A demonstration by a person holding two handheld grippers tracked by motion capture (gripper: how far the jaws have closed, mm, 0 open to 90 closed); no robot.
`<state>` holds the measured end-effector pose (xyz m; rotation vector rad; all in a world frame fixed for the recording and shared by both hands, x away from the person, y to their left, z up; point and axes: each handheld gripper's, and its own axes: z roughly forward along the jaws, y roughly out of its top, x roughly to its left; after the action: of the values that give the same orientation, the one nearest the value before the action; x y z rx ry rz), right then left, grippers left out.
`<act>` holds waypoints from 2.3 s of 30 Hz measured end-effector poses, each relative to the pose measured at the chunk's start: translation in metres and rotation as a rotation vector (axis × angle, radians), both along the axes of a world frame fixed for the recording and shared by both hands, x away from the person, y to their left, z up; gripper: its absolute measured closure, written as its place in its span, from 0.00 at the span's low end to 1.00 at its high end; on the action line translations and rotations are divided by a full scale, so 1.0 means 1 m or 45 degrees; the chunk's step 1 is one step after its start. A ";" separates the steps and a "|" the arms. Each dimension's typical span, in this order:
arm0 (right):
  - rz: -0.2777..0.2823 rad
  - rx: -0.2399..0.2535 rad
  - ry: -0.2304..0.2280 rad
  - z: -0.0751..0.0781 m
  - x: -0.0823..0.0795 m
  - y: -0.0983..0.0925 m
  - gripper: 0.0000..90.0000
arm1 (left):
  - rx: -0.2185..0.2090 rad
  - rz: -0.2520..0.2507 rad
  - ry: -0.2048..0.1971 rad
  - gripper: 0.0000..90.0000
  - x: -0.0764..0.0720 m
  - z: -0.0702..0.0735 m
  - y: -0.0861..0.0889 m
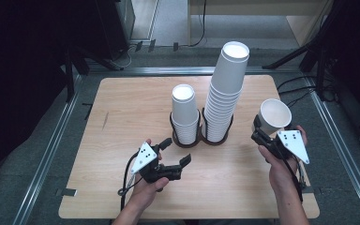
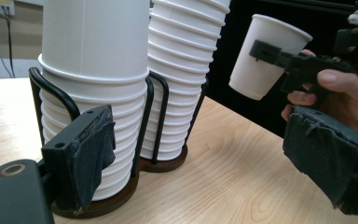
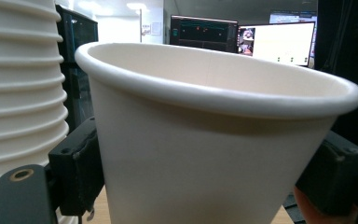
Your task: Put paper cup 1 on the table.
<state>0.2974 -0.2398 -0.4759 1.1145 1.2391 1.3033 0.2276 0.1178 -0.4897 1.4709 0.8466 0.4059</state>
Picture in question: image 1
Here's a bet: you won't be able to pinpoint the black metal stand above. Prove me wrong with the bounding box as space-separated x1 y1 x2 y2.
63 46 90 103

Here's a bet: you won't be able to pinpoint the black cabinet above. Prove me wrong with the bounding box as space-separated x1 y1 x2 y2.
95 0 136 61

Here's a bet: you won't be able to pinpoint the black tripod stand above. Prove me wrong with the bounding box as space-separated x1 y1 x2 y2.
262 0 337 101

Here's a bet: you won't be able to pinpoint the person's left hand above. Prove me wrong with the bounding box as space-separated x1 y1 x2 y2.
127 139 170 212

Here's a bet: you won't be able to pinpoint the white paper cup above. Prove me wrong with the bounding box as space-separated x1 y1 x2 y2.
251 98 293 136

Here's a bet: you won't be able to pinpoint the light wooden furniture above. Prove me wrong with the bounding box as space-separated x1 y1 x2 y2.
187 0 336 48

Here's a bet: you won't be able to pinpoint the black floor cables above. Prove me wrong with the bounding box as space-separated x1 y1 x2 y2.
276 74 318 112

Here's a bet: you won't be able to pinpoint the short stack of white cups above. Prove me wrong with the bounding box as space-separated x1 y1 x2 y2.
171 83 200 145

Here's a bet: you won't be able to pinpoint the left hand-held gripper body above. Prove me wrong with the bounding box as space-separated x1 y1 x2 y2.
130 141 184 185

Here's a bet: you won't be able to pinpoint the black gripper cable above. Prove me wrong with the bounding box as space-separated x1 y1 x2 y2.
285 157 306 203
117 152 144 214

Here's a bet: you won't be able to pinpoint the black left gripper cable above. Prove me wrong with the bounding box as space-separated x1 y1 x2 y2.
117 152 144 214

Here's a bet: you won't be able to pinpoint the white floor cable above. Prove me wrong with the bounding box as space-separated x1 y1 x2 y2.
113 43 139 69

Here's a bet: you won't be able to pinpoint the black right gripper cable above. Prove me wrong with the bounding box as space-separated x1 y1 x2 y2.
285 157 306 203

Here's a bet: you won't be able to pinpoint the black double cup holder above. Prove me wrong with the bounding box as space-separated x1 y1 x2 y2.
169 107 234 149

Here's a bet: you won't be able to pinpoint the person's right hand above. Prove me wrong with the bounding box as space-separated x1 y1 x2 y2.
258 125 308 195

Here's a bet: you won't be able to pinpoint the aluminium floor rail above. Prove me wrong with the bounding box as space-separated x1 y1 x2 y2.
303 76 360 225
87 66 298 76
12 74 83 225

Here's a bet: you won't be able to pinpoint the black hanging cable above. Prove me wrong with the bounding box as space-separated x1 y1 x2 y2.
188 0 208 48

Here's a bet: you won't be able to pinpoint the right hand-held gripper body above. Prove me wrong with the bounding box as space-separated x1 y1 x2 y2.
251 127 310 165

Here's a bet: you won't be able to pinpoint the tall stack of white cups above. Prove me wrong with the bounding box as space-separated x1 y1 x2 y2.
204 40 250 143

